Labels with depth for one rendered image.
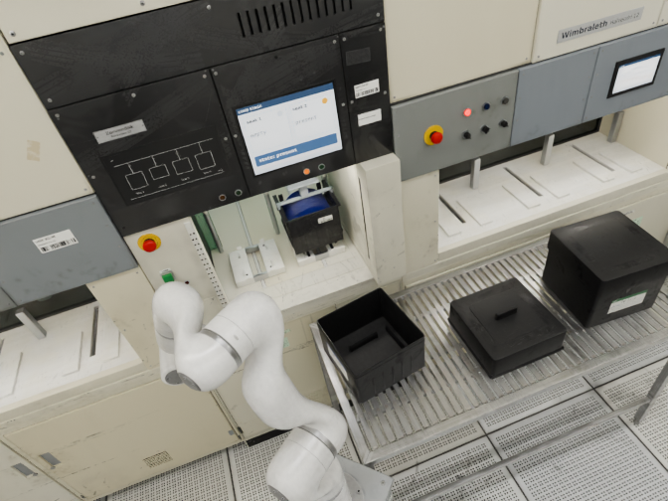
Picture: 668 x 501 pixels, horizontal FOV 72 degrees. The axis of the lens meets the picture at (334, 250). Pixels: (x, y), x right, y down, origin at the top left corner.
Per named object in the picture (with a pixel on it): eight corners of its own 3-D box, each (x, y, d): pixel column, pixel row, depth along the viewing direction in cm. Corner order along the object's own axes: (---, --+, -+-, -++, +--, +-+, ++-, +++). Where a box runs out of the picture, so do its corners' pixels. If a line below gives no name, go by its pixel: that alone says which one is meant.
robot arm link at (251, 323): (289, 471, 112) (326, 417, 122) (326, 492, 105) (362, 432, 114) (182, 331, 87) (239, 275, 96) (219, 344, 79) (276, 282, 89)
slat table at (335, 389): (382, 541, 190) (364, 464, 140) (335, 417, 234) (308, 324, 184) (641, 423, 210) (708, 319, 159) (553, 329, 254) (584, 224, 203)
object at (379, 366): (322, 348, 174) (314, 320, 162) (384, 315, 181) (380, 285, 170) (360, 405, 154) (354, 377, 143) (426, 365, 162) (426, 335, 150)
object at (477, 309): (491, 380, 154) (494, 358, 146) (446, 318, 176) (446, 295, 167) (565, 348, 159) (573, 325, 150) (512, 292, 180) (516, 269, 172)
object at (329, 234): (294, 263, 191) (276, 203, 170) (282, 235, 205) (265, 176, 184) (348, 245, 194) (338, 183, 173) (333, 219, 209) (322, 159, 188)
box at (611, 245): (585, 330, 163) (603, 282, 146) (538, 277, 184) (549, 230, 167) (656, 307, 166) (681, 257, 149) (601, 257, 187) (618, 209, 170)
